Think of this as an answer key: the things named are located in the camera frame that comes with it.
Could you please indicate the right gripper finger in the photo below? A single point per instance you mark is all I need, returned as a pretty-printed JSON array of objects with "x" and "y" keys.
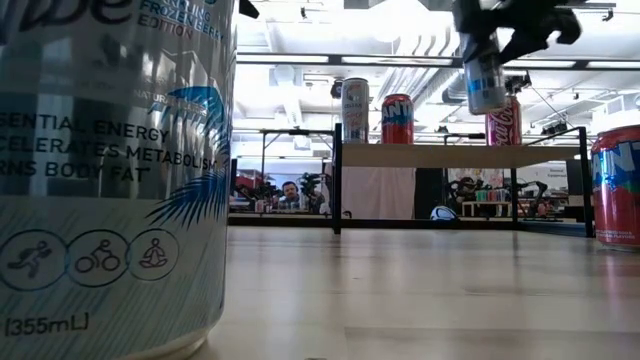
[
  {"x": 475, "y": 22},
  {"x": 525, "y": 47}
]

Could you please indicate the white Celsius Arctic Vibe can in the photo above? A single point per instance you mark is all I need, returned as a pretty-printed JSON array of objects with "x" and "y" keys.
[
  {"x": 115, "y": 200},
  {"x": 484, "y": 85}
]

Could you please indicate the Star Wars Coca-Cola can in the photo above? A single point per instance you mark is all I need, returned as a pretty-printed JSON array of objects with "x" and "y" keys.
[{"x": 507, "y": 131}]

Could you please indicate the red Fanta can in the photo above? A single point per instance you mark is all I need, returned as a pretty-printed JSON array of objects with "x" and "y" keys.
[
  {"x": 617, "y": 190},
  {"x": 397, "y": 125}
]

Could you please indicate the white Celsius can orange print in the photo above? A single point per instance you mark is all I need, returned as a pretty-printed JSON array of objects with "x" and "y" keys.
[{"x": 355, "y": 112}]

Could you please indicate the wooden shelf black metal legs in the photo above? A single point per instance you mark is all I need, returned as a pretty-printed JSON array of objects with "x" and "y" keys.
[{"x": 450, "y": 156}]

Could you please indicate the black ceiling fixture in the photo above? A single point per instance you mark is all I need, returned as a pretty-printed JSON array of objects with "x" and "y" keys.
[
  {"x": 336, "y": 90},
  {"x": 517, "y": 82}
]

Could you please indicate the black ceiling track light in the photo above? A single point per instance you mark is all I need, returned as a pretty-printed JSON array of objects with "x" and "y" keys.
[{"x": 607, "y": 12}]

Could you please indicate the black ceiling beam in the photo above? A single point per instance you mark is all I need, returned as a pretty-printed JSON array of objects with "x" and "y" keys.
[{"x": 340, "y": 60}]

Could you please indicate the wooden bench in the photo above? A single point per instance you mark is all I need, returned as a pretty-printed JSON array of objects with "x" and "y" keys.
[{"x": 487, "y": 204}]

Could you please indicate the black panel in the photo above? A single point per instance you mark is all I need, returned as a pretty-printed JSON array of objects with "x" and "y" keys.
[{"x": 427, "y": 195}]

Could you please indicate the white blue ball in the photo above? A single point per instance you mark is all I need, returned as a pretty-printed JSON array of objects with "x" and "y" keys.
[{"x": 443, "y": 214}]

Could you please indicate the white panel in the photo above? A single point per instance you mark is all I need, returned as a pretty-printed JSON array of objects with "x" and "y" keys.
[{"x": 377, "y": 195}]

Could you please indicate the person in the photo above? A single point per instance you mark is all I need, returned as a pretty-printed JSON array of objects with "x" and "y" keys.
[{"x": 291, "y": 192}]

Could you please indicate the silver ceiling duct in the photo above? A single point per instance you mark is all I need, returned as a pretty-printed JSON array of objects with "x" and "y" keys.
[{"x": 450, "y": 90}]

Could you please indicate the black aluminium table frame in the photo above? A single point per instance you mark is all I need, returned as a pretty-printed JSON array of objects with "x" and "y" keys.
[{"x": 280, "y": 220}]

